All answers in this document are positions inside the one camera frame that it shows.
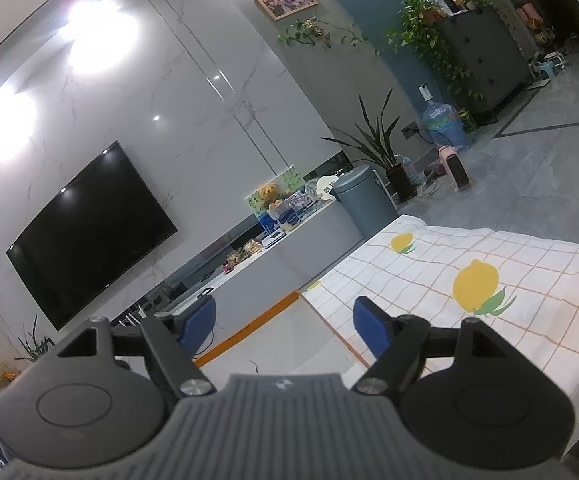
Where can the white television console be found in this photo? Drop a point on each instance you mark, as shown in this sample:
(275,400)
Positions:
(314,240)

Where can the black flat television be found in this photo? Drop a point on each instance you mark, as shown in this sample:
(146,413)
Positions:
(89,235)

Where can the orange storage box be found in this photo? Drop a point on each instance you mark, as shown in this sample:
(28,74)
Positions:
(249,327)

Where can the blue plastic stool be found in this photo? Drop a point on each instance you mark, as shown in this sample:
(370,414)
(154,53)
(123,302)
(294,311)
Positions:
(544,71)

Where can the small spiky potted plant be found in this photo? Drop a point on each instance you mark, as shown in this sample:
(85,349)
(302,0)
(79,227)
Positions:
(34,342)

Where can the white stool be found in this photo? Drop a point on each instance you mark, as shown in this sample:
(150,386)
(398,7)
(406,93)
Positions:
(557,59)

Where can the leafy pothos plant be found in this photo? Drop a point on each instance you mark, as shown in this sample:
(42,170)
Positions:
(419,25)

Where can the grey drawer cabinet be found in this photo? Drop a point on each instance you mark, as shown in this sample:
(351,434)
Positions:
(484,60)

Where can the long-leaf potted plant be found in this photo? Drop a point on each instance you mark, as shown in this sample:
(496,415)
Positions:
(402,180)

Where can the pink space heater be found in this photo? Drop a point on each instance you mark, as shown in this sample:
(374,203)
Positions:
(457,170)

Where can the green printed card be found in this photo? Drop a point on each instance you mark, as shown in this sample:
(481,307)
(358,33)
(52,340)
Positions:
(289,177)

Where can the brown teddy bear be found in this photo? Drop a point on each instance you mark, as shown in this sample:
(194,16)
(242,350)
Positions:
(269,192)

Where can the grey-blue trash bin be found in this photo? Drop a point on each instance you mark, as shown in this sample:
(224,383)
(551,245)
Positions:
(364,200)

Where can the blue water jug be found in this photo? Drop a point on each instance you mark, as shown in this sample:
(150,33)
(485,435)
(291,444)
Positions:
(444,125)

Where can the checked lemon blanket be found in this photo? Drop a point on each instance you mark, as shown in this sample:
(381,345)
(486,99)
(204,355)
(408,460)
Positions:
(419,270)

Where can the dried flower bunch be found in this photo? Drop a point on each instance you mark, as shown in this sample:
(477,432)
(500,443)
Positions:
(0,372)

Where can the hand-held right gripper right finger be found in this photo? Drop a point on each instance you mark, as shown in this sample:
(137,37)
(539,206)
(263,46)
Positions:
(369,322)

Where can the trailing green vine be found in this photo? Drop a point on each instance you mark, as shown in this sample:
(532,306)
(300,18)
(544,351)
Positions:
(314,27)

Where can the blue printed boxes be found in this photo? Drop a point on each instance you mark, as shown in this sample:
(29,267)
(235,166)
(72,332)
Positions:
(282,217)

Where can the wall socket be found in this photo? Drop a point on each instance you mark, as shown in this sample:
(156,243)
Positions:
(410,131)

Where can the small white desk fan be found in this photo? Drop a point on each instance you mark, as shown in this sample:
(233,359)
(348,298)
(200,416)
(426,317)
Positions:
(324,186)

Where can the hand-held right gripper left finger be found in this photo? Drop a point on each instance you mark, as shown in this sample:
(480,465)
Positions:
(199,320)

